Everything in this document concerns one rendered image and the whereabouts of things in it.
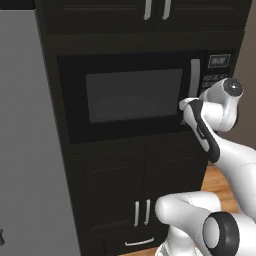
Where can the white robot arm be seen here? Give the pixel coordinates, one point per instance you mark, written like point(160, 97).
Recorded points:
point(233, 160)

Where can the black microwave oven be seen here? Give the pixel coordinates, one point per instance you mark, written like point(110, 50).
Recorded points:
point(133, 96)

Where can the black microwave door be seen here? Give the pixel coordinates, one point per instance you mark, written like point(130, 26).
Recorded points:
point(133, 96)

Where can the dark cupboard door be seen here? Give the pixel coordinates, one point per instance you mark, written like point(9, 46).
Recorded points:
point(100, 15)
point(206, 13)
point(173, 170)
point(110, 190)

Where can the grey fridge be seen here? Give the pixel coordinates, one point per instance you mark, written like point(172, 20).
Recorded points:
point(30, 133)

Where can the dark drawer front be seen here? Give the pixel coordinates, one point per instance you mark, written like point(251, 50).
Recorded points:
point(115, 246)

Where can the dark cupboard above fridge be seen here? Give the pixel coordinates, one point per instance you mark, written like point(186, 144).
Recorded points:
point(16, 4)

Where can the dark tall cabinet frame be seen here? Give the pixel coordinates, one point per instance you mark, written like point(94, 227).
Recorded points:
point(53, 100)

